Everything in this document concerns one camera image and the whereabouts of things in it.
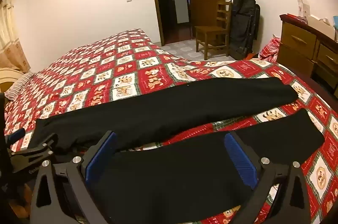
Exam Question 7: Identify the striped pillow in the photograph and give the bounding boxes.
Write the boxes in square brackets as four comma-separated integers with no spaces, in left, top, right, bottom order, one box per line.
[5,73,36,101]

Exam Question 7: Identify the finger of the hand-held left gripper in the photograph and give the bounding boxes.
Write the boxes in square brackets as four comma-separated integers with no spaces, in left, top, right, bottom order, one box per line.
[8,133,59,177]
[6,128,26,145]

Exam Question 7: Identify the wooden dresser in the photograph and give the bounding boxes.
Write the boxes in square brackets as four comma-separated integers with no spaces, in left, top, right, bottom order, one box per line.
[277,14,338,98]

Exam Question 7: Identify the black folded bag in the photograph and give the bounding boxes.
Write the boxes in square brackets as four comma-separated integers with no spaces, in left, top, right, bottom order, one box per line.
[228,0,260,60]

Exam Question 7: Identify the red flat packet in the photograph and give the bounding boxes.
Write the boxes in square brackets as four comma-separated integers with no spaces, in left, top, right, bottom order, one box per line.
[286,14,308,22]

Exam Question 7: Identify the white papers on wall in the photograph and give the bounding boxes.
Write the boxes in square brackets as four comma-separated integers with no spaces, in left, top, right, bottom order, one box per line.
[296,0,311,17]

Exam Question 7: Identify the white box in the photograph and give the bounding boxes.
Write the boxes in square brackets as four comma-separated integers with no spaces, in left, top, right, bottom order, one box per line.
[307,15,336,41]

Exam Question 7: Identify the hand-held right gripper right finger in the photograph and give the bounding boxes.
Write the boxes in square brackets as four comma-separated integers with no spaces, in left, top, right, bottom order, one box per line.
[224,132,311,224]

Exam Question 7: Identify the black pants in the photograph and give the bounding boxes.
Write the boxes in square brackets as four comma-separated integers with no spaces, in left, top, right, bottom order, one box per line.
[28,78,325,224]

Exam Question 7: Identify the red printed checkered bedspread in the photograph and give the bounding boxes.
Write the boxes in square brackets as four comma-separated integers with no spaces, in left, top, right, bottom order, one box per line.
[4,28,338,224]

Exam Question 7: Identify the beige patterned curtain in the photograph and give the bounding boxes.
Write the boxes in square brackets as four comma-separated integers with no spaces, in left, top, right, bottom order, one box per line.
[0,0,31,74]

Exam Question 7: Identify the beige headboard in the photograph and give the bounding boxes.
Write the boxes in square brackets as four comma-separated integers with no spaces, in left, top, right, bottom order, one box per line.
[0,67,22,93]

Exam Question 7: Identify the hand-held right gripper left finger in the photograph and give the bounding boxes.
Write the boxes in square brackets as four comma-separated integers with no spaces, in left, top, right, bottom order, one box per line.
[30,131,118,224]

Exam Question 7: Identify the wooden chair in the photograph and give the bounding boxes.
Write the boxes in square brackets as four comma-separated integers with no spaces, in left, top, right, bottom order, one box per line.
[195,0,233,60]

